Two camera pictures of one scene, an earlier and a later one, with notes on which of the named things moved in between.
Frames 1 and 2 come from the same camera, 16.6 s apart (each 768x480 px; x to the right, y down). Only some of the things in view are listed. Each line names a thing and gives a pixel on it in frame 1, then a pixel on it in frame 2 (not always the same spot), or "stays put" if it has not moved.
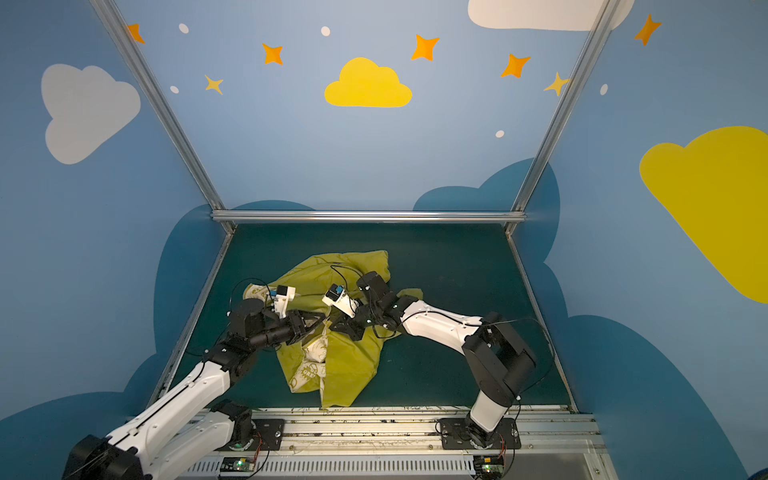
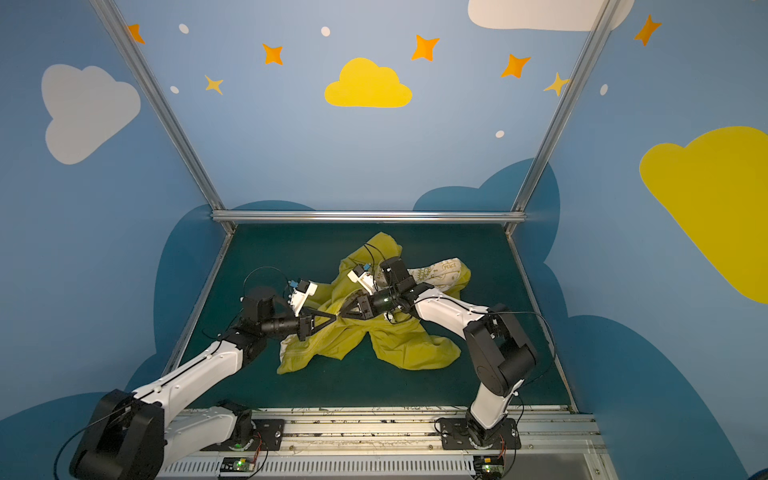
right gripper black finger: x=352 y=327 → x=358 y=306
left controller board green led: x=238 y=464 stays put
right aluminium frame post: x=605 y=16 stays put
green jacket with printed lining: x=345 y=371 → x=372 y=305
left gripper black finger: x=313 y=323 stays put
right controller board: x=490 y=466 stays put
